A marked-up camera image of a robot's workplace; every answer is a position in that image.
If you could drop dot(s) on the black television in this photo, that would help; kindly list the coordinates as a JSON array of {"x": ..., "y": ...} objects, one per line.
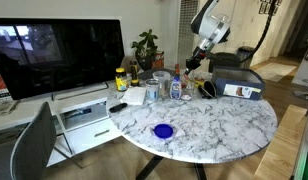
[{"x": 57, "y": 56}]

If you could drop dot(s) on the red sachet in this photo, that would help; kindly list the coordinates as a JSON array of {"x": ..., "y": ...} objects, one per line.
[{"x": 186, "y": 78}]

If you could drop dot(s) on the white tv stand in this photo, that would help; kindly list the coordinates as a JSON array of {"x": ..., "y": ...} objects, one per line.
[{"x": 87, "y": 130}]

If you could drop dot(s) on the orange printed box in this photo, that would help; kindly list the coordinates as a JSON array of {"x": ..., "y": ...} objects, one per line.
[{"x": 158, "y": 60}]

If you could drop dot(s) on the blue round lid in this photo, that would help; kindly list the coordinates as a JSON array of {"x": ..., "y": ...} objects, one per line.
[{"x": 163, "y": 131}]

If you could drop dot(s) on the green potted plant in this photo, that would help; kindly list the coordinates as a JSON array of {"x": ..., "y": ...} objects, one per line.
[{"x": 145, "y": 46}]

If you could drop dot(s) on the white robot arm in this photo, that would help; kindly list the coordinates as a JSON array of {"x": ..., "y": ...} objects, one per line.
[{"x": 210, "y": 23}]

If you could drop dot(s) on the dark round chair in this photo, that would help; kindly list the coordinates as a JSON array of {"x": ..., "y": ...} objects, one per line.
[{"x": 227, "y": 60}]

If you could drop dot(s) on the white paper napkin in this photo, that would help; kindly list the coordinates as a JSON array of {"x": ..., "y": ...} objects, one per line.
[{"x": 134, "y": 96}]

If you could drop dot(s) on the clear rectangular container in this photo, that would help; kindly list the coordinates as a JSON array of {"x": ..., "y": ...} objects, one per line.
[{"x": 190, "y": 88}]

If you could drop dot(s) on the grey chair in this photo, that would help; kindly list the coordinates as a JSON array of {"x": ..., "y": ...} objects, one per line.
[{"x": 34, "y": 146}]

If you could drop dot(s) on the yellow vitamin bottle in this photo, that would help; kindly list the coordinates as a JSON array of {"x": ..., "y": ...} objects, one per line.
[{"x": 121, "y": 81}]

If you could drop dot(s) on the yellow thank you bag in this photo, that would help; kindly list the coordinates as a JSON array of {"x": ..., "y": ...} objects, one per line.
[{"x": 199, "y": 82}]

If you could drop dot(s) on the black remote control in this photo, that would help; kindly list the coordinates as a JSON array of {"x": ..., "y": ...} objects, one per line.
[{"x": 118, "y": 107}]

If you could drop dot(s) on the wooden platform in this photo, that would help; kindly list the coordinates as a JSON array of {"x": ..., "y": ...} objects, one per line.
[{"x": 280, "y": 146}]

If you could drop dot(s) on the dark bottle yellow label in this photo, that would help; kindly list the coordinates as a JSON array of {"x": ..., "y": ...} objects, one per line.
[{"x": 134, "y": 75}]

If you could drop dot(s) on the clear round tub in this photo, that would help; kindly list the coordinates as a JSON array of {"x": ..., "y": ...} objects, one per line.
[{"x": 161, "y": 77}]

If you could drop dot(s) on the small white round lid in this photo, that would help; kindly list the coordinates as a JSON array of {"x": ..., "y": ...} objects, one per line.
[{"x": 186, "y": 97}]

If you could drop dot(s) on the black table legs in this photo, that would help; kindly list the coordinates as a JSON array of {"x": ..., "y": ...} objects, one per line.
[{"x": 149, "y": 168}]

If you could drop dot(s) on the dark fabric chair back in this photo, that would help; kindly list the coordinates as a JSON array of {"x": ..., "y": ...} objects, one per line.
[{"x": 147, "y": 74}]

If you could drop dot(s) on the dark trash bin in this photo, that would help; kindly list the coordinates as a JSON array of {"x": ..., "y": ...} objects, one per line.
[{"x": 245, "y": 55}]

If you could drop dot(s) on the clear bottle blue cap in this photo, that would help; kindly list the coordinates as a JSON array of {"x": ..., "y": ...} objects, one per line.
[{"x": 175, "y": 89}]

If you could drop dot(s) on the blue cardboard shoe box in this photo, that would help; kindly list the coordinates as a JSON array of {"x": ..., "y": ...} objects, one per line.
[{"x": 239, "y": 83}]

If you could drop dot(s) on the blue capped bottle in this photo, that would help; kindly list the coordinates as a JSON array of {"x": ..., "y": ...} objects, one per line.
[{"x": 177, "y": 70}]

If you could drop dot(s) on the newspaper stack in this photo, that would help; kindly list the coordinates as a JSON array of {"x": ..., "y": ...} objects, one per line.
[{"x": 4, "y": 107}]

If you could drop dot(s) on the white wall vent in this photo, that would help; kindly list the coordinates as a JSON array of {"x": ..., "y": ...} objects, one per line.
[{"x": 187, "y": 30}]

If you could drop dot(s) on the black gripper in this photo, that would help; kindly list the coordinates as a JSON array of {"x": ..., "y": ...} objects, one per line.
[{"x": 195, "y": 58}]

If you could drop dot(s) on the beige rug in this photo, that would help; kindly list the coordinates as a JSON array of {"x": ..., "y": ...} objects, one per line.
[{"x": 275, "y": 71}]

